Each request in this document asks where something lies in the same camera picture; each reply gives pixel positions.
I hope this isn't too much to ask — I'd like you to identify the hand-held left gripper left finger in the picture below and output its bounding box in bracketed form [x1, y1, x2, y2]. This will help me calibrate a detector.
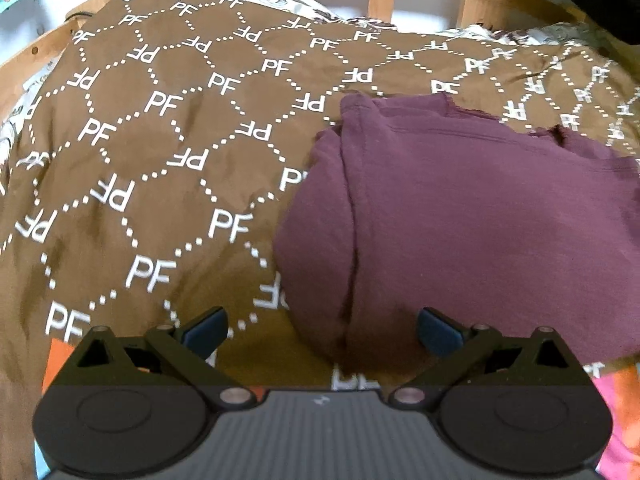
[64, 306, 256, 407]

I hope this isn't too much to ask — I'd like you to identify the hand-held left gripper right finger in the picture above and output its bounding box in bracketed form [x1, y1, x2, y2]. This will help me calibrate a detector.
[390, 306, 583, 406]

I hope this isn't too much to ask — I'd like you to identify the maroon long-sleeved shirt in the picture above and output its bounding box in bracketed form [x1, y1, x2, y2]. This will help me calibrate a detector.
[274, 92, 640, 368]

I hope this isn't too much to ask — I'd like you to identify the brown patterned blanket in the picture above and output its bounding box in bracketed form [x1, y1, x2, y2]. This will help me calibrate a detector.
[0, 0, 640, 480]

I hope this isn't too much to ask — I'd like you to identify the pink cloth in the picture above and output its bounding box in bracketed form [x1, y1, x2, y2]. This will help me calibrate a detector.
[597, 372, 640, 480]

